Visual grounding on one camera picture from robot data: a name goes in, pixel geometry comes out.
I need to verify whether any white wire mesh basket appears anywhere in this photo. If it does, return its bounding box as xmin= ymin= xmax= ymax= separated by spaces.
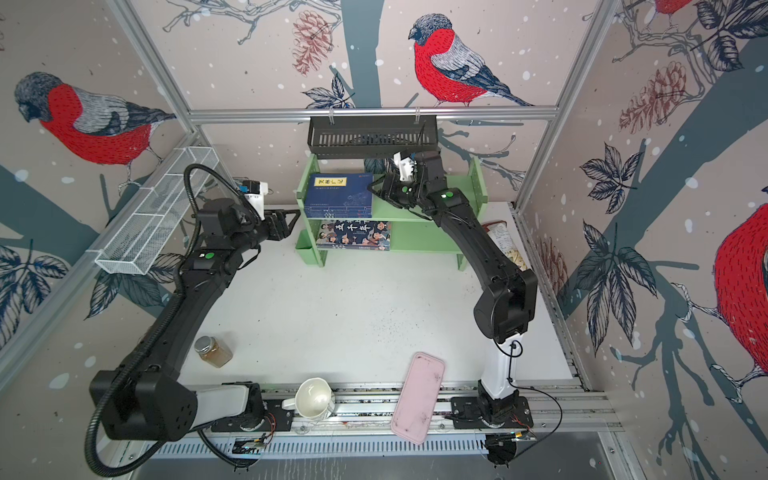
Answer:
xmin=95 ymin=146 xmax=219 ymax=275

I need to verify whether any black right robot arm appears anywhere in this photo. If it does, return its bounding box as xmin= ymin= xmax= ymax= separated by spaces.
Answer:
xmin=366 ymin=151 xmax=538 ymax=426

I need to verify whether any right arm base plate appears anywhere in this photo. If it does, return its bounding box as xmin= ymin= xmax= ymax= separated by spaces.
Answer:
xmin=444 ymin=393 xmax=534 ymax=429

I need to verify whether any colourful cartoon cover book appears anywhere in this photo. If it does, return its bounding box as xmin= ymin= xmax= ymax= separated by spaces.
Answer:
xmin=315 ymin=220 xmax=391 ymax=251

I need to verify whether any small glass jar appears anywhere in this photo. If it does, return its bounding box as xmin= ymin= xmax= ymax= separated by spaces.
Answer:
xmin=193 ymin=335 xmax=233 ymax=368

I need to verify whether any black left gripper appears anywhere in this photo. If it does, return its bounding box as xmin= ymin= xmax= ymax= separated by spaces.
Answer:
xmin=230 ymin=206 xmax=300 ymax=255

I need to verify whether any pink rectangular tray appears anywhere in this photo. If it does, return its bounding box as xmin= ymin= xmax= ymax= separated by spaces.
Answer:
xmin=390 ymin=352 xmax=445 ymax=445

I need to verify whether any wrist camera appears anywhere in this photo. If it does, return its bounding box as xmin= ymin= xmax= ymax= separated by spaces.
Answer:
xmin=237 ymin=178 xmax=269 ymax=220
xmin=392 ymin=152 xmax=417 ymax=184

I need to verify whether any green wooden shelf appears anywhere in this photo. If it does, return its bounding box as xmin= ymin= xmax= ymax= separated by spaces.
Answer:
xmin=295 ymin=154 xmax=488 ymax=271

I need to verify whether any white ceramic mug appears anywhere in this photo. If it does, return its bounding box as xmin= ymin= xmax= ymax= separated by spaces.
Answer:
xmin=281 ymin=377 xmax=335 ymax=422

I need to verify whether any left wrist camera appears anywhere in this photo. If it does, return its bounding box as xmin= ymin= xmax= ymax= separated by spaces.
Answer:
xmin=237 ymin=178 xmax=269 ymax=220

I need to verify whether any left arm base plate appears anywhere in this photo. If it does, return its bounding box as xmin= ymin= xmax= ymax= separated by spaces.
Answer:
xmin=211 ymin=382 xmax=294 ymax=433

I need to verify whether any snack bag red white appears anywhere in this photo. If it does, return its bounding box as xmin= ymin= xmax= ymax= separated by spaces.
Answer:
xmin=483 ymin=220 xmax=529 ymax=270

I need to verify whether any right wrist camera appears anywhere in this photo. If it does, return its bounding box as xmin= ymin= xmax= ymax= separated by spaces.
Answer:
xmin=392 ymin=152 xmax=417 ymax=184

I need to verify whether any black hanging basket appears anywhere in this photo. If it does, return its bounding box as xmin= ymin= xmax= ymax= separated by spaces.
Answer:
xmin=307 ymin=115 xmax=439 ymax=159

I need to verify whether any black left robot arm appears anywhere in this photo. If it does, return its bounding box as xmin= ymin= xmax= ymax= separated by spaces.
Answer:
xmin=84 ymin=163 xmax=300 ymax=478

